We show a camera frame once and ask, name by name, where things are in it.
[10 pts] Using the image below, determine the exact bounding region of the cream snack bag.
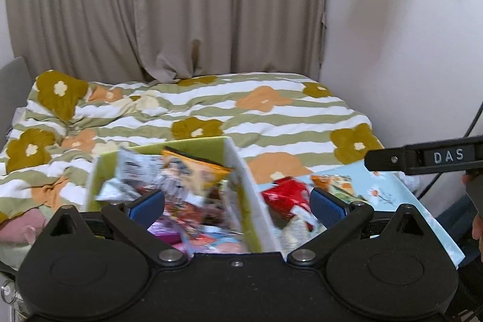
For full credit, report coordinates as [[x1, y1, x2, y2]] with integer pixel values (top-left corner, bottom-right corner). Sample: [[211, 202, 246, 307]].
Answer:
[[281, 213, 326, 252]]

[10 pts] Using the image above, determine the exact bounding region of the black cable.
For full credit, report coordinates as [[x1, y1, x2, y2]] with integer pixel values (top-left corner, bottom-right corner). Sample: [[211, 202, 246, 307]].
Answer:
[[418, 99, 483, 198]]

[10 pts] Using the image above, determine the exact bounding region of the pink plush toy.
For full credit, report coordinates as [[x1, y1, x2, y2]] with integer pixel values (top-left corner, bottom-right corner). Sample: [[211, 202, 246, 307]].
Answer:
[[0, 208, 48, 244]]

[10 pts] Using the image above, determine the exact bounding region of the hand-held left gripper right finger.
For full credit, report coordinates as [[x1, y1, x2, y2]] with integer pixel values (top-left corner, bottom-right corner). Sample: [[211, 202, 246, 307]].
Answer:
[[287, 188, 434, 269]]

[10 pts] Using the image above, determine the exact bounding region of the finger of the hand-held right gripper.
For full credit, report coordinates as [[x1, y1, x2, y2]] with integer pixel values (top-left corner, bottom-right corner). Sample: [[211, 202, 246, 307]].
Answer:
[[364, 145, 407, 172]]

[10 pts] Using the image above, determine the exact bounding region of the yellow-green cardboard box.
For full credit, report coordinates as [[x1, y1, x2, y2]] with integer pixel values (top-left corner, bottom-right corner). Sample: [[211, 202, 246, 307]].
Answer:
[[85, 136, 282, 255]]

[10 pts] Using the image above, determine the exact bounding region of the floral striped blanket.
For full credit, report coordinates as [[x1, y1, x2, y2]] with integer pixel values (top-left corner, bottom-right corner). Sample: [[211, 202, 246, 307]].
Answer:
[[0, 70, 385, 270]]

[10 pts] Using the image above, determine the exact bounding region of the pile of snack packets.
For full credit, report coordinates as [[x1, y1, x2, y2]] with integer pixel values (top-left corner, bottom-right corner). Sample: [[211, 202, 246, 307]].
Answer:
[[96, 146, 246, 255]]

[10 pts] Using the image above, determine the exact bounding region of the beige curtain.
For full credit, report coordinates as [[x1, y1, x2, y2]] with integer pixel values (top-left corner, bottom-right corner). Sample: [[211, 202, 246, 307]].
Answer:
[[4, 0, 331, 85]]

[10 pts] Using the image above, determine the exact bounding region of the red snack bag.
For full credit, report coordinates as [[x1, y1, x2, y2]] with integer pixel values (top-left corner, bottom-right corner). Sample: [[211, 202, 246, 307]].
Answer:
[[261, 177, 315, 222]]

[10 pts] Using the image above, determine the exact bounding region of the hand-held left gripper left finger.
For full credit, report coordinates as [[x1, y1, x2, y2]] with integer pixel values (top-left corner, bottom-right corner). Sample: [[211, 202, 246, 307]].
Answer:
[[47, 188, 188, 270]]

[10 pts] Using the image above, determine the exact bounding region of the person's right hand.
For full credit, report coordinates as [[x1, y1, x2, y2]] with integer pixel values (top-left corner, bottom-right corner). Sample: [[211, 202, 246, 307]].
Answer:
[[462, 174, 483, 259]]

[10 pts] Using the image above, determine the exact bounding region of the crumpled white plastic wrap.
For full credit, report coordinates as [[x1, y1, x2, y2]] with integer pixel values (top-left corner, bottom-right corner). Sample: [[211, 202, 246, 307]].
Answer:
[[399, 173, 420, 191]]

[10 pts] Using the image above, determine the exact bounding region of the grey bed headboard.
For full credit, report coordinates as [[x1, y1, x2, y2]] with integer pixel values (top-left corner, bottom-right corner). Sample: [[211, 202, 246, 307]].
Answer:
[[0, 57, 31, 145]]

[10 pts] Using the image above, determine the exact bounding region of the green and orange snack bag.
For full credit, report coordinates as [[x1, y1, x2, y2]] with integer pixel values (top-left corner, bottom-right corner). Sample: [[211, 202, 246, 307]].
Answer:
[[310, 174, 368, 204]]

